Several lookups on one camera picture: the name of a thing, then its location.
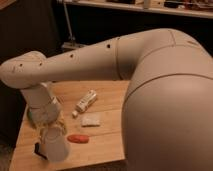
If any small white cube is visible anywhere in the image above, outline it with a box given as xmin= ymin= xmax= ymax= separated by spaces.
xmin=72 ymin=111 xmax=78 ymax=118

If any wooden wall shelf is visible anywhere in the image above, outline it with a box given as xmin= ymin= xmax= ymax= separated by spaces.
xmin=56 ymin=0 xmax=213 ymax=19

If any grey metal stand pole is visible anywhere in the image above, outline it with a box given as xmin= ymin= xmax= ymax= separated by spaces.
xmin=62 ymin=0 xmax=75 ymax=46

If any white tube bottle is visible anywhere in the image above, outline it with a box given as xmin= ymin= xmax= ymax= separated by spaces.
xmin=76 ymin=90 xmax=97 ymax=113

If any black white eraser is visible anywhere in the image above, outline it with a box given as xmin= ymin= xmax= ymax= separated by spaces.
xmin=34 ymin=142 xmax=46 ymax=159

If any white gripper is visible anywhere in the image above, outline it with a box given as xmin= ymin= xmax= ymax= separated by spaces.
xmin=30 ymin=98 xmax=67 ymax=142

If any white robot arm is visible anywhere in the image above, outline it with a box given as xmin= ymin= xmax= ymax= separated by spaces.
xmin=0 ymin=28 xmax=213 ymax=171

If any green ceramic plate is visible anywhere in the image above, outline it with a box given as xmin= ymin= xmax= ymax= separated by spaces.
xmin=27 ymin=108 xmax=34 ymax=124

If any grey metal bench beam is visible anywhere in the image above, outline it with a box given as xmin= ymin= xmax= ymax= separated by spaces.
xmin=61 ymin=42 xmax=84 ymax=51

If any red orange carrot toy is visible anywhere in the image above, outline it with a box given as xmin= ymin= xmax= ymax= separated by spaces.
xmin=67 ymin=134 xmax=89 ymax=144

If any wooden table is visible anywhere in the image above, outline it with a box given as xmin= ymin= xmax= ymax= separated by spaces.
xmin=10 ymin=81 xmax=128 ymax=171

